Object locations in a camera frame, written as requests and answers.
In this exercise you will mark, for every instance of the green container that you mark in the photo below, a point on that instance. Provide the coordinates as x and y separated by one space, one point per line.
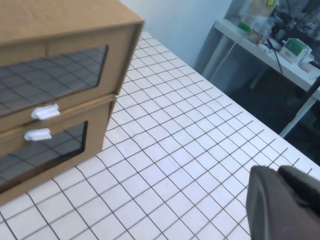
244 26

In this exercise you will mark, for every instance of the small black device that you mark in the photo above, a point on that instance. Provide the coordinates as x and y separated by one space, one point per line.
278 30

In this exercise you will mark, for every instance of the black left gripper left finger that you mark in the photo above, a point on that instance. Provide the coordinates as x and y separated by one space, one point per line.
272 212

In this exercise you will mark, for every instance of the brown cardboard box shell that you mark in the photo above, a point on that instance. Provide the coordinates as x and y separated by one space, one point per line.
110 120
62 17

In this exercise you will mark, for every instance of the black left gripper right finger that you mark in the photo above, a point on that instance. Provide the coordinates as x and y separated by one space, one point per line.
302 186

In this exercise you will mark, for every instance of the white grid tablecloth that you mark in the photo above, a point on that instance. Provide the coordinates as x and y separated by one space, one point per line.
175 150

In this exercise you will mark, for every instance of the green and white carton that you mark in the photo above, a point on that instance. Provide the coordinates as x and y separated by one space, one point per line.
296 51

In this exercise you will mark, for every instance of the white desk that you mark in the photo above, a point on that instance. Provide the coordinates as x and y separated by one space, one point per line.
292 72

